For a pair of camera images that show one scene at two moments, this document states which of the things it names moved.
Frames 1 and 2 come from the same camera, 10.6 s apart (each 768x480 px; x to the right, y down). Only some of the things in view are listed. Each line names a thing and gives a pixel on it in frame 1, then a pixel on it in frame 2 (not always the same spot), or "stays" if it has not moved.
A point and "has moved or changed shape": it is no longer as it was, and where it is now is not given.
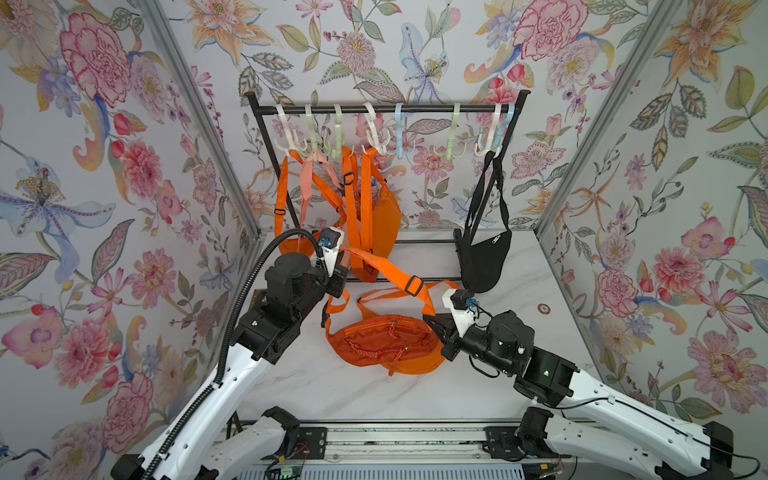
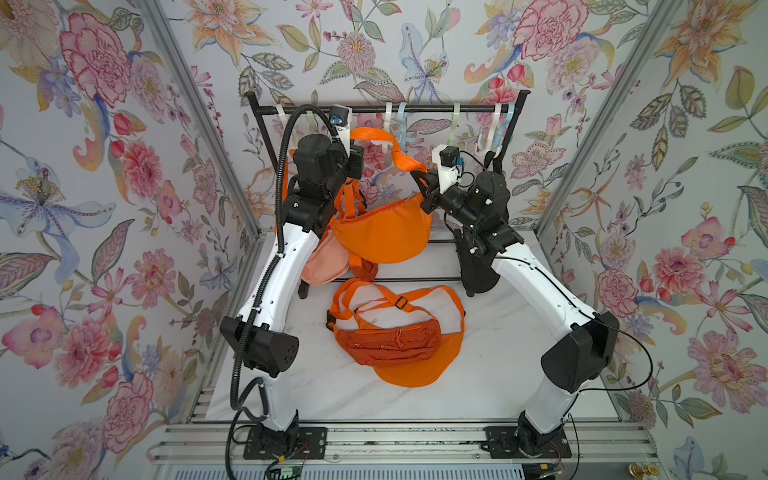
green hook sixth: x=452 y=135 stays
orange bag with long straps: x=373 y=212 has moved or changed shape
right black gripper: x=454 y=344 -> x=435 y=199
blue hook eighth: x=503 y=127 stays
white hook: x=381 y=148 -> x=387 y=116
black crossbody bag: x=478 y=260 stays
